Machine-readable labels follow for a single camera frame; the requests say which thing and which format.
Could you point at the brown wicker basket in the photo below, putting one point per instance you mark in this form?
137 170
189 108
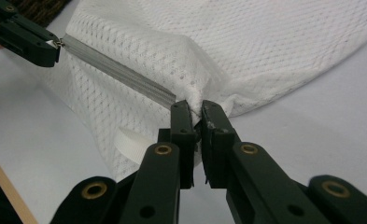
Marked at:
38 11

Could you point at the white mesh laundry bag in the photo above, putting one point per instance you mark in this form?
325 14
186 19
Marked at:
265 46

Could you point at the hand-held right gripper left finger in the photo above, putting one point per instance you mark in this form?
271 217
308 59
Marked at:
162 180

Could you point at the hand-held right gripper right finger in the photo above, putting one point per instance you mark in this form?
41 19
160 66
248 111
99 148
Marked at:
240 174

